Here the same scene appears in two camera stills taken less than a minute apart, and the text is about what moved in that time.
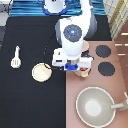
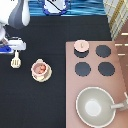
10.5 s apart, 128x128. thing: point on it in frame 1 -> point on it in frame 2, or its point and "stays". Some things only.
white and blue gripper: x=72 y=67 -> x=4 y=48
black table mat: x=24 y=101 stays
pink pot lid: x=85 y=46 stays
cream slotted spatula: x=16 y=62 stays
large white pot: x=96 y=108 stays
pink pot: x=85 y=71 -> x=41 y=71
